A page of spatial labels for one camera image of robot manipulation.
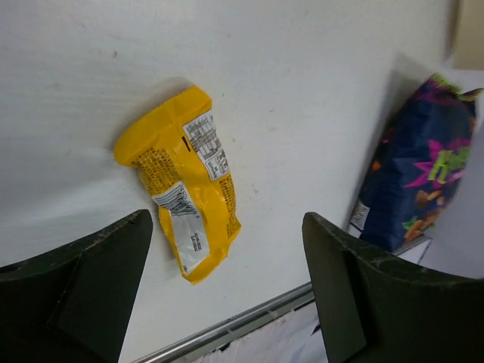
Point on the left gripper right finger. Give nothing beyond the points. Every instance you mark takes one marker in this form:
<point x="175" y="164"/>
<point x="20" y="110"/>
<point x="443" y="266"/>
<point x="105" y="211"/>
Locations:
<point x="376" y="307"/>

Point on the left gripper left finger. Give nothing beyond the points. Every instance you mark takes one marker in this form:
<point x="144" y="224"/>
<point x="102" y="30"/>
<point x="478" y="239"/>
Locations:
<point x="74" y="303"/>

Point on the dark blue Krokant snack bag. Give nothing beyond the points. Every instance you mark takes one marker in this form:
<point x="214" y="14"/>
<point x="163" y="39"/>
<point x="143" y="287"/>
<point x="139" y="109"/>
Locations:
<point x="417" y="166"/>

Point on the yellow snack packet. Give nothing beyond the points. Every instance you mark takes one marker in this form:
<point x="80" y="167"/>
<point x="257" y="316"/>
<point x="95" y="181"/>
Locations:
<point x="182" y="165"/>

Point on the beige paper bag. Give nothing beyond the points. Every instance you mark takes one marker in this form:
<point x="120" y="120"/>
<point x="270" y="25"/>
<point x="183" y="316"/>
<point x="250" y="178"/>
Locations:
<point x="467" y="47"/>

